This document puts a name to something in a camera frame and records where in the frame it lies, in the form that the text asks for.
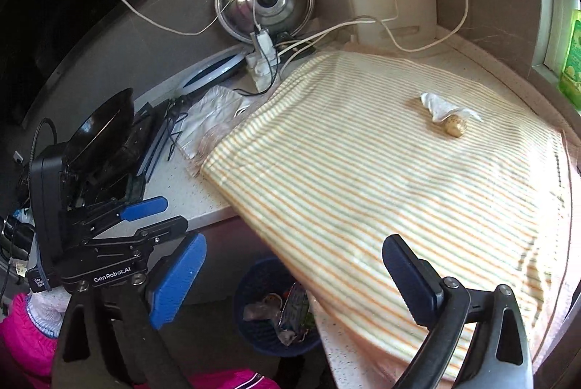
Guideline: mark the crumpled foil wrapper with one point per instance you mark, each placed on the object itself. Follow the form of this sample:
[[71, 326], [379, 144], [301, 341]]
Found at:
[[293, 307]]

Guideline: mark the crumpled white tissue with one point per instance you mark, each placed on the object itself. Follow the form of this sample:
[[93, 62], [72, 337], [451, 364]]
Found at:
[[442, 105]]

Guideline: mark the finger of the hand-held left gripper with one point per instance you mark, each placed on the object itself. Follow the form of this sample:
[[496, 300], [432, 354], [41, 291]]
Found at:
[[159, 228], [145, 207]]

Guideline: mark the blue rimmed white plate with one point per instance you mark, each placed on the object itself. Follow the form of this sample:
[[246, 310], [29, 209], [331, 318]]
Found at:
[[213, 71]]

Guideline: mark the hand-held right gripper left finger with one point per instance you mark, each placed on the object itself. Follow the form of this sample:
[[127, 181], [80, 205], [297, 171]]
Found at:
[[177, 280]]

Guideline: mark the white power strip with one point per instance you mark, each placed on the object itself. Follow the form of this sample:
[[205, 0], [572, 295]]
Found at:
[[263, 57]]

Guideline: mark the person's left forearm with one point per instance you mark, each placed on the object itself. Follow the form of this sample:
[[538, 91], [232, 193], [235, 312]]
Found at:
[[27, 334]]

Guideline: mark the striped cloth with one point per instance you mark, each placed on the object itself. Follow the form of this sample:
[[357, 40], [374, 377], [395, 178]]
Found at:
[[386, 189]]

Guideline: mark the pink clothing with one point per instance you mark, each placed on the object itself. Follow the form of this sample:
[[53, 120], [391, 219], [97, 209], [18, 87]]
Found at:
[[236, 380]]

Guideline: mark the black frying pan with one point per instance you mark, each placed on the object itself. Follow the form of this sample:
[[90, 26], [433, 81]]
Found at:
[[102, 130]]

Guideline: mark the green plastic bottle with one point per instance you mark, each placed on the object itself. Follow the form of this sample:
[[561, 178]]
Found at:
[[573, 57]]

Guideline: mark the blue plastic trash basket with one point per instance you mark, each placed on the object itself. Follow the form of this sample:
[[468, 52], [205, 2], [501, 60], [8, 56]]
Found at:
[[254, 334]]

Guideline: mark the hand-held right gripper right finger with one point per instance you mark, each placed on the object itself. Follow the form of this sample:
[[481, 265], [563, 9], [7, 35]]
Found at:
[[411, 275]]

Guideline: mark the white plastic bag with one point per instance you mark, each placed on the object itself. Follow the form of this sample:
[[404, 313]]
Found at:
[[213, 116]]

